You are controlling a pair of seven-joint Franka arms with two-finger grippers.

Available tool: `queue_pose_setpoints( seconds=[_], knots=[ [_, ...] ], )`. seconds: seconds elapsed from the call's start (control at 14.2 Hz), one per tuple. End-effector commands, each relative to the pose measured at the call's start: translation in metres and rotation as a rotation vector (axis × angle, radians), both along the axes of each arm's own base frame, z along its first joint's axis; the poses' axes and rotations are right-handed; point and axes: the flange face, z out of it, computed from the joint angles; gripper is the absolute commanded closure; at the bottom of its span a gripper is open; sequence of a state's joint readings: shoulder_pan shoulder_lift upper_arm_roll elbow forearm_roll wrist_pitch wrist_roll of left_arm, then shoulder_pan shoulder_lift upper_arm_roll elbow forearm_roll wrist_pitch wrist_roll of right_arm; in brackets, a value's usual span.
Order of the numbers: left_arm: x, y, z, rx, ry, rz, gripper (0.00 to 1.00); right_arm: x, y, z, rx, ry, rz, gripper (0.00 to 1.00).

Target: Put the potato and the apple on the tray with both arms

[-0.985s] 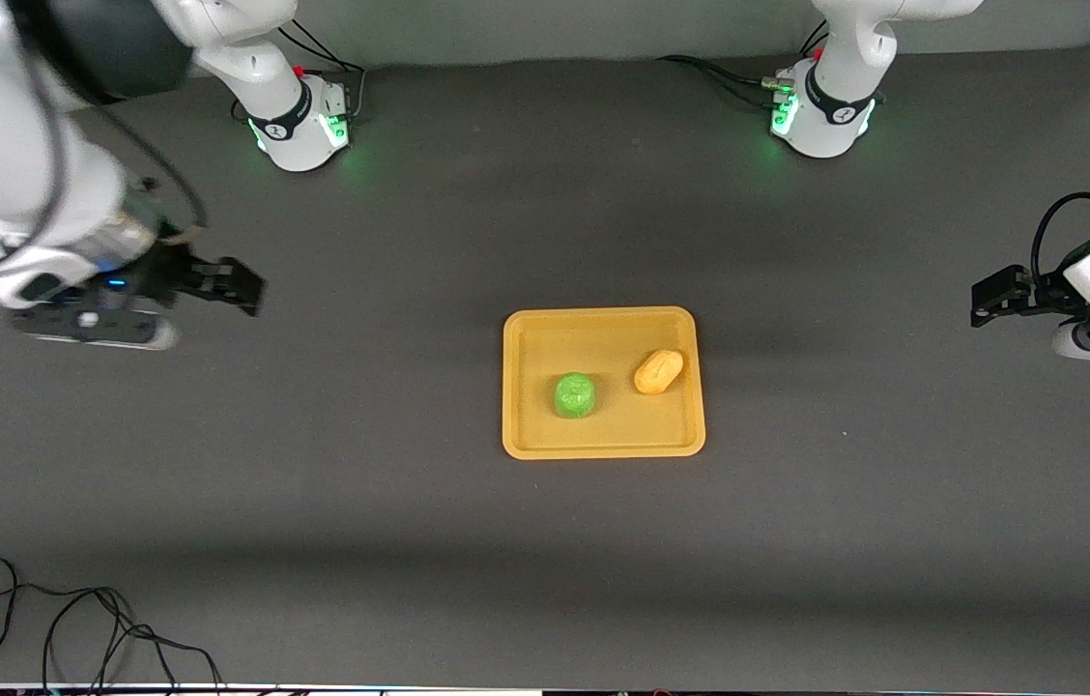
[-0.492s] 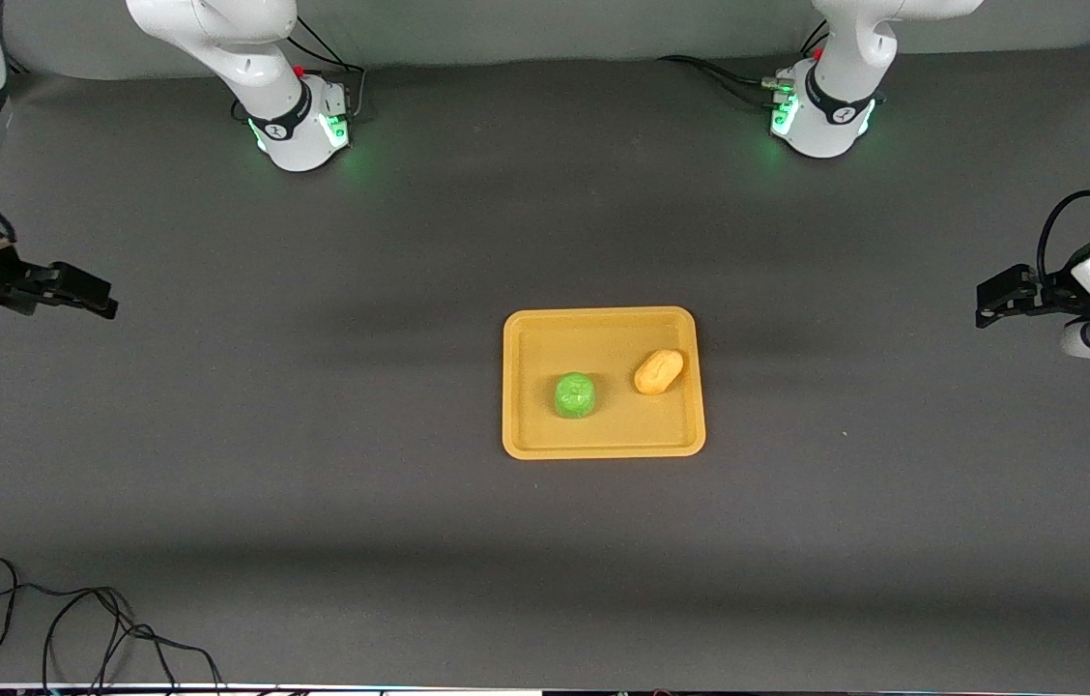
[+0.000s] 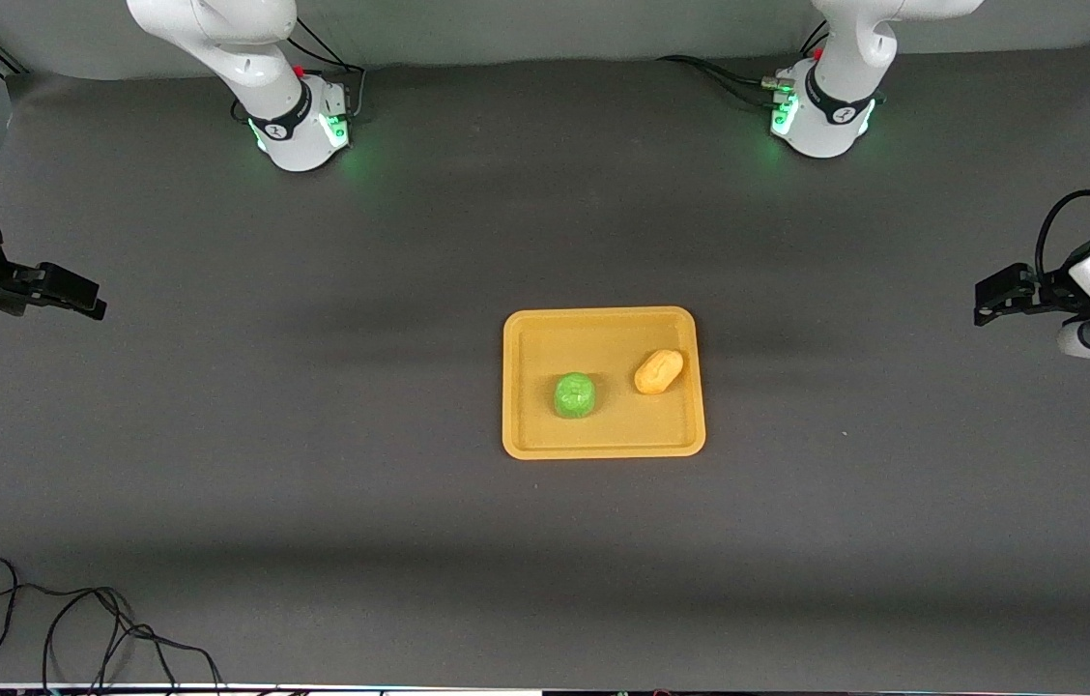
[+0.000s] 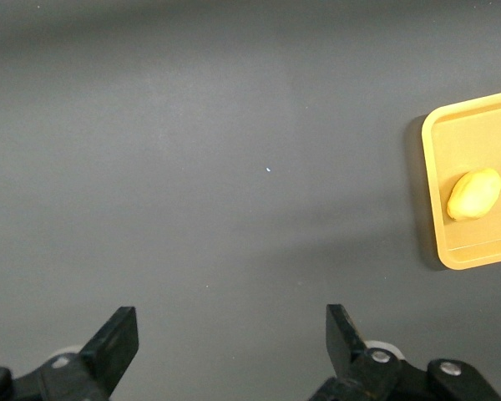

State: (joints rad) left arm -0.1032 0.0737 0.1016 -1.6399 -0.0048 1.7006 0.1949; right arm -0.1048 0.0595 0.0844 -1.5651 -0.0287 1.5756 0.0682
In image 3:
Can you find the yellow potato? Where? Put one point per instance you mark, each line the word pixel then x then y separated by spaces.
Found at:
pixel 659 372

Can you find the green apple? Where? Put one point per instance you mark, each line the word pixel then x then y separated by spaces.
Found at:
pixel 575 395

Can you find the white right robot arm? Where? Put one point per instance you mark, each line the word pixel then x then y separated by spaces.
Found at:
pixel 245 48

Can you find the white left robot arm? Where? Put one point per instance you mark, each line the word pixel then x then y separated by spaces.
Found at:
pixel 840 58

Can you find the yellow plastic tray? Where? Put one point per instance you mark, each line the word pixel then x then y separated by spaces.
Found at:
pixel 603 435

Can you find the dark grey table mat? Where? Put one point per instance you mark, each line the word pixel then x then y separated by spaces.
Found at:
pixel 216 483

